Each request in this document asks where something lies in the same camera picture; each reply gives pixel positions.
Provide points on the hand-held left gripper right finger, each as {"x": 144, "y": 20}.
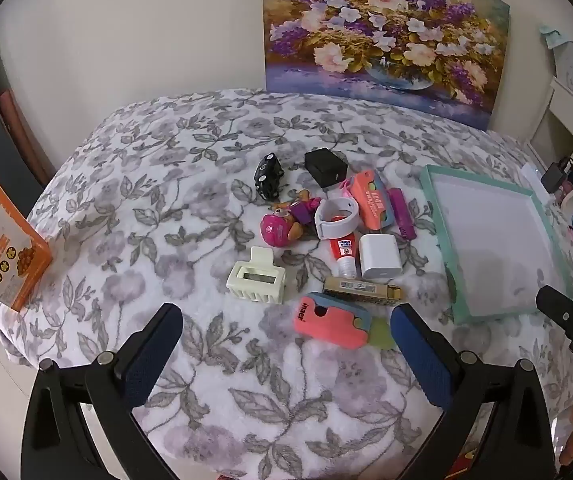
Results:
{"x": 421, "y": 360}

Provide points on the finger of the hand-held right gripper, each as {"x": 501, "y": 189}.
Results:
{"x": 559, "y": 310}

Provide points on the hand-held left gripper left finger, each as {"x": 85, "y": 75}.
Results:
{"x": 151, "y": 355}

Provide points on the orange and blue toy knife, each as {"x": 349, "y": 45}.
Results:
{"x": 371, "y": 200}
{"x": 331, "y": 325}

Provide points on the teal rimmed white tray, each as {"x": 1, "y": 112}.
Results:
{"x": 491, "y": 240}

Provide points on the gold lighter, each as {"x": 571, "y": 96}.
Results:
{"x": 356, "y": 287}

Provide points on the white charger adapter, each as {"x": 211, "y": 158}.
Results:
{"x": 377, "y": 257}

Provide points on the cream hair claw clip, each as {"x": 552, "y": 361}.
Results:
{"x": 266, "y": 287}

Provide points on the red glue tube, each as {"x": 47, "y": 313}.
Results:
{"x": 341, "y": 250}

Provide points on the purple lighter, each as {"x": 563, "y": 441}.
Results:
{"x": 400, "y": 212}

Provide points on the white wrist band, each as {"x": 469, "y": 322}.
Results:
{"x": 324, "y": 225}

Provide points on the pink toy dog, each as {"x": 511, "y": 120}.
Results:
{"x": 276, "y": 227}

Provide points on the black toy car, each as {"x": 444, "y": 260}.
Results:
{"x": 268, "y": 177}

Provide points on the black rectangular box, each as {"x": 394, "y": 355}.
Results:
{"x": 324, "y": 167}

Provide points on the black power adapter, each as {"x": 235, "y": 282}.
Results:
{"x": 552, "y": 177}

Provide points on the small white box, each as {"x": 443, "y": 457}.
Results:
{"x": 531, "y": 175}

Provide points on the grey floral blanket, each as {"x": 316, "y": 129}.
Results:
{"x": 166, "y": 185}

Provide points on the orange printed box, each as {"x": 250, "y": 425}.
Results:
{"x": 1, "y": 250}

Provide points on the floral painting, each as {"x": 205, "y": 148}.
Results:
{"x": 386, "y": 35}

